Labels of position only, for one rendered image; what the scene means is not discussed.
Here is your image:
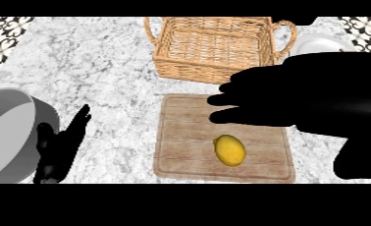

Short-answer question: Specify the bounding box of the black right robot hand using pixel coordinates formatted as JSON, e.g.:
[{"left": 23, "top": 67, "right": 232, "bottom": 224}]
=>
[{"left": 206, "top": 51, "right": 371, "bottom": 181}]

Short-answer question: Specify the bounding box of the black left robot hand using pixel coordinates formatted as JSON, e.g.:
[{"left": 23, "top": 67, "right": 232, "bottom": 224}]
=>
[{"left": 32, "top": 103, "right": 93, "bottom": 184}]

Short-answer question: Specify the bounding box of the yellow lemon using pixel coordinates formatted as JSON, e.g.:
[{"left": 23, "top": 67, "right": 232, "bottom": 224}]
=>
[{"left": 212, "top": 134, "right": 247, "bottom": 168}]

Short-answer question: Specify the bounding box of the wooden cutting board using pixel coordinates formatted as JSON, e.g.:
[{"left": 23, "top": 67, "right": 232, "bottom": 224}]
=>
[{"left": 151, "top": 93, "right": 297, "bottom": 184}]

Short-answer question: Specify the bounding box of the grey metal pot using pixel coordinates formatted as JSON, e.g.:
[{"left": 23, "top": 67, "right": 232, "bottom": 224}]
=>
[{"left": 0, "top": 87, "right": 60, "bottom": 184}]

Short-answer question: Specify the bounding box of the white plate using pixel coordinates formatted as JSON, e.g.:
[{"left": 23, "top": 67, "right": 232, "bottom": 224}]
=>
[{"left": 288, "top": 33, "right": 358, "bottom": 57}]

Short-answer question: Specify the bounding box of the wicker basket with handles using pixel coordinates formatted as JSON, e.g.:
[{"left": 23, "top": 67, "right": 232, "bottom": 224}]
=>
[{"left": 143, "top": 17, "right": 300, "bottom": 85}]

